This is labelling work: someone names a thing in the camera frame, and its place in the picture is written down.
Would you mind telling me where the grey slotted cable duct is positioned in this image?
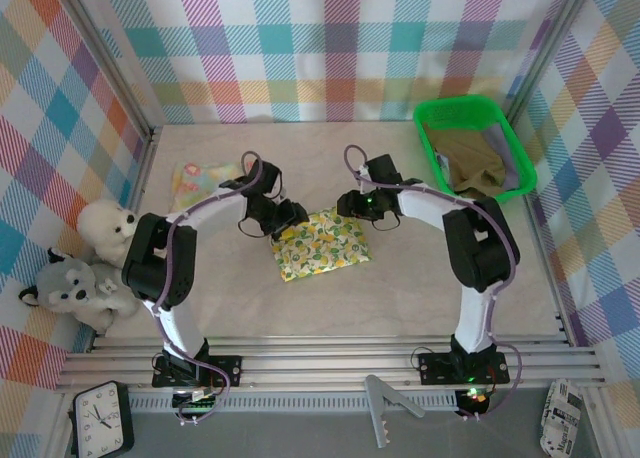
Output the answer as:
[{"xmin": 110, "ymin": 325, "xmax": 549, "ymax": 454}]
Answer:
[{"xmin": 127, "ymin": 395, "xmax": 461, "ymax": 413}]

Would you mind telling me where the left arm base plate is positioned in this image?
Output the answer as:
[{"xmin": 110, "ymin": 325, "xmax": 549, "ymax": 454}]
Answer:
[{"xmin": 151, "ymin": 353, "xmax": 244, "ymax": 390}]

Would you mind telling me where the pastel floral skirt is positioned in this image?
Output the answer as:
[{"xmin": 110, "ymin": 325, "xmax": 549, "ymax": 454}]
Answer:
[{"xmin": 171, "ymin": 160, "xmax": 251, "ymax": 212}]

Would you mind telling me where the white teddy bear plush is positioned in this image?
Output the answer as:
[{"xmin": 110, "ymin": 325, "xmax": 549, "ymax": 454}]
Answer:
[{"xmin": 76, "ymin": 199, "xmax": 147, "ymax": 270}]

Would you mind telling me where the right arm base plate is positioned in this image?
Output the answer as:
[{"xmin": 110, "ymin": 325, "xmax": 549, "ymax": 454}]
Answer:
[{"xmin": 417, "ymin": 351, "xmax": 511, "ymax": 386}]

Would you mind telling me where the green plastic basket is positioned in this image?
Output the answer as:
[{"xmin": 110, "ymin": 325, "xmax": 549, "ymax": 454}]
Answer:
[{"xmin": 413, "ymin": 94, "xmax": 539, "ymax": 205}]

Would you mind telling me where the olive khaki skirt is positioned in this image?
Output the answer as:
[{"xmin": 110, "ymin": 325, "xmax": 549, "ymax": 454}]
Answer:
[{"xmin": 432, "ymin": 127, "xmax": 509, "ymax": 197}]

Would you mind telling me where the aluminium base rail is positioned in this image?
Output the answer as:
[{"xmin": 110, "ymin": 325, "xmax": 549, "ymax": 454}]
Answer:
[{"xmin": 54, "ymin": 335, "xmax": 609, "ymax": 395}]

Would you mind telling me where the lemon print skirt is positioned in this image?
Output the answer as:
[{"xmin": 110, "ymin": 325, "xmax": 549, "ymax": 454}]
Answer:
[{"xmin": 271, "ymin": 205, "xmax": 374, "ymax": 283}]

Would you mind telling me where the grey husky plush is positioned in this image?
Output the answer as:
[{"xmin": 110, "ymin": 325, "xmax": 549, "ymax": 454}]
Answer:
[{"xmin": 18, "ymin": 246, "xmax": 142, "ymax": 335}]

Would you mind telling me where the lavender grey skirt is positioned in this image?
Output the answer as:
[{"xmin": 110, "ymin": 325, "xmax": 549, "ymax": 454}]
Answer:
[{"xmin": 482, "ymin": 120, "xmax": 524, "ymax": 192}]

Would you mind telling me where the newspaper print pouch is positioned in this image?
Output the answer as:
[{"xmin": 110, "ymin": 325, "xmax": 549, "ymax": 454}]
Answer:
[{"xmin": 538, "ymin": 377, "xmax": 584, "ymax": 458}]

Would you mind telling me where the black alarm clock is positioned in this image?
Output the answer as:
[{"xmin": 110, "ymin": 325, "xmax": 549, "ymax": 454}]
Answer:
[{"xmin": 72, "ymin": 380, "xmax": 136, "ymax": 458}]

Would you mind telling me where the aluminium corner post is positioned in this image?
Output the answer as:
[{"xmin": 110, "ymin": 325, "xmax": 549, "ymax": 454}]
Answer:
[
  {"xmin": 503, "ymin": 0, "xmax": 597, "ymax": 124},
  {"xmin": 52, "ymin": 0, "xmax": 162, "ymax": 142}
]

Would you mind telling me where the grey toothed plastic tool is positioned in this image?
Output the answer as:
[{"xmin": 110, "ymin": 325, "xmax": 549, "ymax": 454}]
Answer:
[{"xmin": 363, "ymin": 374, "xmax": 428, "ymax": 450}]

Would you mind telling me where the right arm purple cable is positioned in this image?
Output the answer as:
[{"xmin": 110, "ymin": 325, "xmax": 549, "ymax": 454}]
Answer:
[{"xmin": 343, "ymin": 144, "xmax": 525, "ymax": 422}]

